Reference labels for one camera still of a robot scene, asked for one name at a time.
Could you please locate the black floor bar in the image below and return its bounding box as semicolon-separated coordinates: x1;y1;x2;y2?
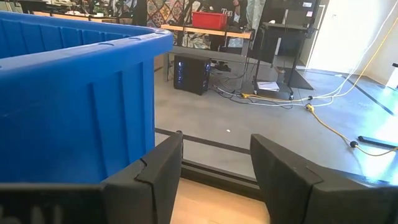
357;135;398;149

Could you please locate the white floor cable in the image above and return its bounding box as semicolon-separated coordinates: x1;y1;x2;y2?
214;0;398;108

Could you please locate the cluttered wooden desk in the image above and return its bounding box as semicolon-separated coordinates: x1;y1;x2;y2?
17;0;134;26

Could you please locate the person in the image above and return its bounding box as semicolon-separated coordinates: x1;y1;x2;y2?
205;0;249;52

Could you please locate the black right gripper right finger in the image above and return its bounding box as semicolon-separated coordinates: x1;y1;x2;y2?
249;133;398;224

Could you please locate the yellow cable with black ball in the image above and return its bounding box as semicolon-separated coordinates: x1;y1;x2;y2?
305;103;398;157

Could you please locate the white floor object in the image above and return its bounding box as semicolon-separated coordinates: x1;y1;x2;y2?
385;62;398;90

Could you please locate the patterned quilt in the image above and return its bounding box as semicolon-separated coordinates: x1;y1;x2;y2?
146;0;206;49

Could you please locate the white paper stack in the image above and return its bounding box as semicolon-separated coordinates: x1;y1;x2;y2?
256;80;280;93

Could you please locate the black rolling cart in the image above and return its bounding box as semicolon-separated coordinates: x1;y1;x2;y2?
248;0;323;100

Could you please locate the black computer tower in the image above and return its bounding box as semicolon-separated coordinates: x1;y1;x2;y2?
173;53;212;96

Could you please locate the black floor cable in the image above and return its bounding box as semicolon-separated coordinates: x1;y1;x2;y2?
211;79;295;110

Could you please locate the wooden workbench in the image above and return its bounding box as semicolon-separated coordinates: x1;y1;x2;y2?
160;24;253;82

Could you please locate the yellow extension cable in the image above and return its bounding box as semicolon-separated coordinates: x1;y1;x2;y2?
241;17;398;105

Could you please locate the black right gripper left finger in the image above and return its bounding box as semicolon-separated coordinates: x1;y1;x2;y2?
102;130;184;224

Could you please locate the blue plastic bin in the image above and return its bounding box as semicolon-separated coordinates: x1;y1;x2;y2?
0;11;174;184

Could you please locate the red plastic bin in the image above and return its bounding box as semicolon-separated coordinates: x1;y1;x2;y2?
192;11;228;31

